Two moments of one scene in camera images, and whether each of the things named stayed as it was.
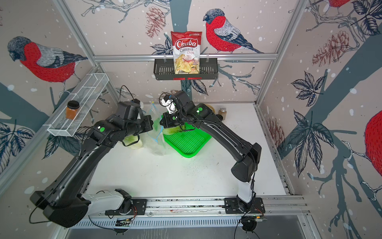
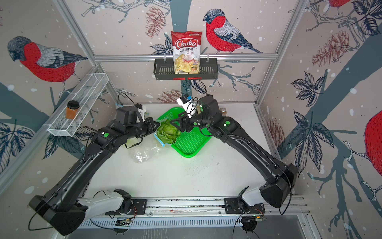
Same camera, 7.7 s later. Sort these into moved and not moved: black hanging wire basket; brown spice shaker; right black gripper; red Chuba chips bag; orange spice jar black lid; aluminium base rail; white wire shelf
Moved: right black gripper
Not moved: brown spice shaker; aluminium base rail; orange spice jar black lid; red Chuba chips bag; black hanging wire basket; white wire shelf
